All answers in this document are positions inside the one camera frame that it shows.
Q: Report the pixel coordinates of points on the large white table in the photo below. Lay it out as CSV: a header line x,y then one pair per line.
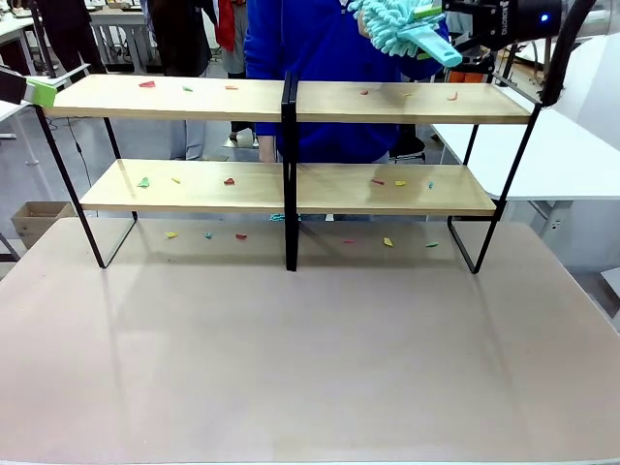
x,y
557,160

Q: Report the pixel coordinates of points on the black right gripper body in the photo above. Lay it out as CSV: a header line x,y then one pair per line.
x,y
504,21

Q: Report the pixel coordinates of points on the white side table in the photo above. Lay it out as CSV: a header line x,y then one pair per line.
x,y
12,112

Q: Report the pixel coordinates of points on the bystander in orange trousers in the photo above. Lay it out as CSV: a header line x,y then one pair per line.
x,y
467,76

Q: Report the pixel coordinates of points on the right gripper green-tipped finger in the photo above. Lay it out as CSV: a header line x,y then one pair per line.
x,y
429,11
477,55

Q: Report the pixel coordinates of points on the thick black stand pole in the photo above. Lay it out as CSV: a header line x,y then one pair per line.
x,y
42,39

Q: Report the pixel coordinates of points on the person's right hand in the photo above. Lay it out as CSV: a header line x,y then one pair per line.
x,y
267,149

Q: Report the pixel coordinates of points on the wood shelf rack black frame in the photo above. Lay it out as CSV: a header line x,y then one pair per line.
x,y
412,109
169,99

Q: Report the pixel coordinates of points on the person's left hand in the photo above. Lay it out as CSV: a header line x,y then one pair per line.
x,y
360,23

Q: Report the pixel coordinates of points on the thin black stand pole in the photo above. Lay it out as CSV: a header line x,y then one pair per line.
x,y
511,63

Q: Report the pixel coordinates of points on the cardboard box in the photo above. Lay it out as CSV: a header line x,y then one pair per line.
x,y
41,223

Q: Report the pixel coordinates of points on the bystander in black clothes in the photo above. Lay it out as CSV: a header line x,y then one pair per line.
x,y
68,29

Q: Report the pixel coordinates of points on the white-legged background table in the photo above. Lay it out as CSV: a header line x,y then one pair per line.
x,y
121,21

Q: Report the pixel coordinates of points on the bystander in dark coat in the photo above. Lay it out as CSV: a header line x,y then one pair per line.
x,y
179,34

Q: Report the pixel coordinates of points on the person in blue jacket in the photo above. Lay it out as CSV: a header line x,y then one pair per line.
x,y
315,48

